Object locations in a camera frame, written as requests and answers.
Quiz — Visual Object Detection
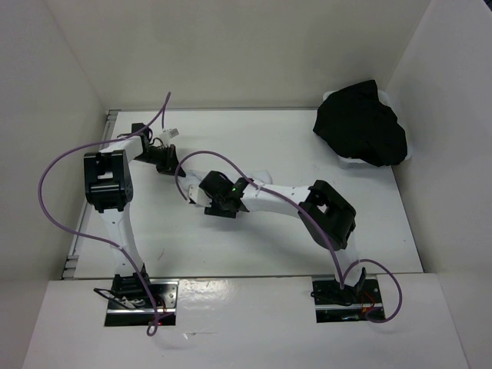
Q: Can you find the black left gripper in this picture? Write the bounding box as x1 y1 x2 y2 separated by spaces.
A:
133 144 185 178

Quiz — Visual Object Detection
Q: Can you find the white skirt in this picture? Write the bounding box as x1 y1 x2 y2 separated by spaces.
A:
178 170 273 195

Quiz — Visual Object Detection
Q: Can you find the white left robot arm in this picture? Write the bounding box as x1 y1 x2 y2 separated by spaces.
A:
84 123 185 308

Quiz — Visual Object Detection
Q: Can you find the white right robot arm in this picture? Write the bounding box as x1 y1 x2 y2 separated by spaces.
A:
188 171 367 302

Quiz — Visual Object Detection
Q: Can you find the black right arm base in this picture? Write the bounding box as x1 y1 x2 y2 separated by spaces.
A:
311 278 386 324

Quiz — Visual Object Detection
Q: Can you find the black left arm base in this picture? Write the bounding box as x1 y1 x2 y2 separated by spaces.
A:
93 279 179 327

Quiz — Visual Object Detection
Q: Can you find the black skirt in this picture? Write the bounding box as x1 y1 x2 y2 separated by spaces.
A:
313 79 408 168

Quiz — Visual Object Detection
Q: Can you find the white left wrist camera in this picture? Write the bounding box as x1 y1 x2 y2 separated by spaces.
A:
158 128 179 145

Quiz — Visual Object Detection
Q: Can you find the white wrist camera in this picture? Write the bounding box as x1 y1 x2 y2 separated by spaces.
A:
158 128 179 145
188 184 211 208

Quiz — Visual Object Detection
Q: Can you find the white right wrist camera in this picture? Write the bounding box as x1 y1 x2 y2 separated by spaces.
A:
188 184 211 208

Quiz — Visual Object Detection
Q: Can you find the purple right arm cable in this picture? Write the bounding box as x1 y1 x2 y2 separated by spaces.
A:
175 150 404 323

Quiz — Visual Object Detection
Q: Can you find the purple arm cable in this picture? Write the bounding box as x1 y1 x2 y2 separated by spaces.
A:
37 91 178 336
175 150 404 323

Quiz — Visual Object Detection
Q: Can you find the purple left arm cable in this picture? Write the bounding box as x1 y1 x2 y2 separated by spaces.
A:
37 91 178 336

